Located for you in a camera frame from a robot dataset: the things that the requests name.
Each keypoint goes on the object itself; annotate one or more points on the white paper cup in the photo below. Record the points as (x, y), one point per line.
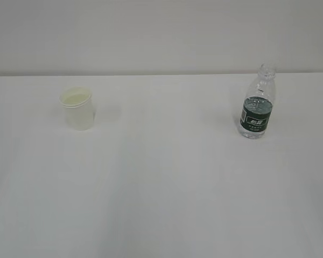
(78, 108)

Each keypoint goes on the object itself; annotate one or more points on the clear green-label water bottle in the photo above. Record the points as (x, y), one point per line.
(258, 103)

